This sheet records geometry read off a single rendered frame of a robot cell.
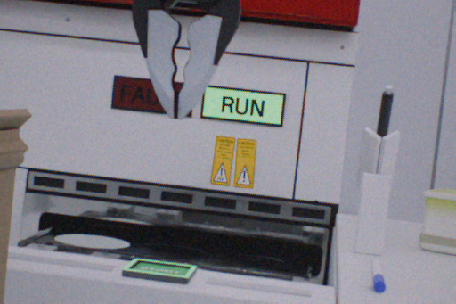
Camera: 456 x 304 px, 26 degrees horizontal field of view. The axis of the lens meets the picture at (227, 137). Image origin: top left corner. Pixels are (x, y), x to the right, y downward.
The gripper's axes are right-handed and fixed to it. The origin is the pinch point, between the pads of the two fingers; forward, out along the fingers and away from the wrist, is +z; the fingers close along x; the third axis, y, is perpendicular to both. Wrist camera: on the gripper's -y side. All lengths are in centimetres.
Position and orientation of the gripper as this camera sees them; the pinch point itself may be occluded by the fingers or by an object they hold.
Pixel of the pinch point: (176, 103)
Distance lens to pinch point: 84.5
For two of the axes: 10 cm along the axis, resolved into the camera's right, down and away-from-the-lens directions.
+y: 1.0, -0.4, 9.9
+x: -9.9, -1.1, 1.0
